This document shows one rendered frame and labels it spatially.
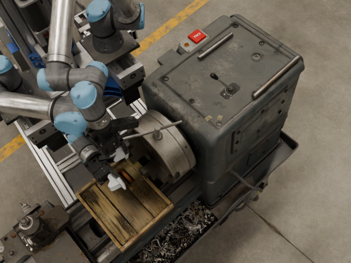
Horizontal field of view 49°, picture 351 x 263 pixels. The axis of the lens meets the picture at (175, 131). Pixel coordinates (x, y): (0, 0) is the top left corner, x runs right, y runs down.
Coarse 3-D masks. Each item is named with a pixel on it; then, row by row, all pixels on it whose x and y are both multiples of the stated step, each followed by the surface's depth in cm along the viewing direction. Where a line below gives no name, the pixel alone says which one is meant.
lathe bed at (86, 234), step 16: (192, 176) 183; (176, 192) 179; (192, 192) 189; (80, 208) 181; (176, 208) 191; (80, 224) 175; (160, 224) 186; (80, 240) 182; (96, 240) 174; (144, 240) 184; (96, 256) 170; (112, 256) 167; (128, 256) 182
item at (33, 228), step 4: (28, 216) 150; (32, 216) 150; (32, 220) 148; (36, 220) 149; (32, 224) 147; (36, 224) 149; (20, 228) 147; (24, 228) 147; (28, 228) 147; (32, 228) 148; (36, 228) 149; (24, 232) 147; (28, 232) 147; (32, 232) 148
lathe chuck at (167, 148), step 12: (144, 120) 159; (156, 120) 156; (168, 132) 153; (144, 144) 160; (156, 144) 151; (168, 144) 152; (156, 156) 156; (168, 156) 152; (180, 156) 155; (168, 168) 153; (180, 168) 157; (168, 180) 169
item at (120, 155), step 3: (120, 147) 133; (117, 150) 133; (120, 150) 134; (117, 153) 134; (120, 153) 135; (123, 153) 136; (117, 156) 135; (120, 156) 136; (123, 156) 137; (126, 156) 137; (114, 159) 135; (117, 159) 136; (120, 159) 137
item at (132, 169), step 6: (132, 162) 162; (138, 162) 161; (126, 168) 160; (132, 168) 159; (138, 168) 161; (120, 174) 159; (126, 174) 159; (132, 174) 159; (138, 174) 160; (126, 180) 159; (132, 180) 161
